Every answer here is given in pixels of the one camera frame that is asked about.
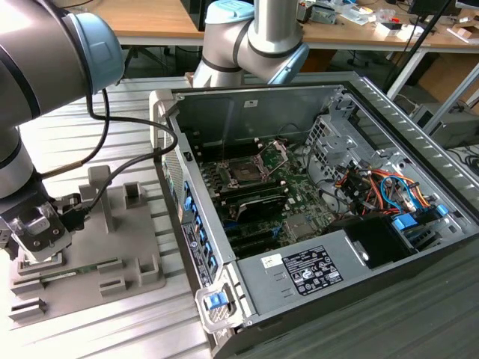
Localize grey plastic parts rack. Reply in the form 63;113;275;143
7;166;168;322

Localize white handwritten sticker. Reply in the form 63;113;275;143
260;253;284;269

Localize blue data wire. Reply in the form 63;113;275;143
379;174;426;212

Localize black robot cable metal end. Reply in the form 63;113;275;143
37;88;112;179

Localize black slanted pole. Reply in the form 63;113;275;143
384;0;452;90

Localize black expansion slot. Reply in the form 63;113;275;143
227;224;280;257

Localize green RAM stick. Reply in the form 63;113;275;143
40;260;121;280

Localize open black PC case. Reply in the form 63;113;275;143
148;70;479;359

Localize silver chipset heatsink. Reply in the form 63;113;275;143
283;214;320;241

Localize brown cardboard box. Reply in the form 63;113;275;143
415;52;479;105

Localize wooden desk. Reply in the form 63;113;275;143
93;0;479;52

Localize black graphics card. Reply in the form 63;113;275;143
236;194;288;225

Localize orange yellow power wires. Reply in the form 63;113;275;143
335;167;435;218

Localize CPU socket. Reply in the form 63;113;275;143
219;159;270;188

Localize perforated metal drive cage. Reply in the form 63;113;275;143
305;114;379;180

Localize black robot cable with connector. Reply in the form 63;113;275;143
55;88;179;233

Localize black RAM slot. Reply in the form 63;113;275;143
216;178;280;197
220;185;285;205

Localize grey computer on floor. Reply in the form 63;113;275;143
409;102;479;149

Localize blue disk carrier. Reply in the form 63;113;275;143
391;212;424;235

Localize black power supply label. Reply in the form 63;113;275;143
281;245;344;297

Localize green motherboard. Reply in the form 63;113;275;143
198;138;360;259

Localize grey metal power supply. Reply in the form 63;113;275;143
234;228;371;317

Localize blue case latch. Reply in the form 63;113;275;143
204;293;228;311

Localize metal socket cover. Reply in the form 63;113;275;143
254;140;291;179

